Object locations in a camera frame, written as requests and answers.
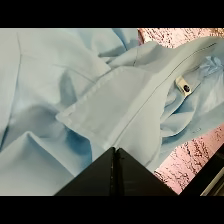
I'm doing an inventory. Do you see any light blue shirt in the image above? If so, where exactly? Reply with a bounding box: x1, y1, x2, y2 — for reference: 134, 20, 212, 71
0, 28, 224, 197

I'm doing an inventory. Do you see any silver frame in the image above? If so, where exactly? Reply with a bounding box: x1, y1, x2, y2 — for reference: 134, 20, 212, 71
200, 175, 224, 197

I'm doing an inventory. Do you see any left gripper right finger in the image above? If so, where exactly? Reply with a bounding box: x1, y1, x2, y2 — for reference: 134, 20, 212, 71
114, 147, 178, 197

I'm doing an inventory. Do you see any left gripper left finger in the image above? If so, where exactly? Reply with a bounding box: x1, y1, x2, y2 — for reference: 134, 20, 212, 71
54, 146, 116, 197

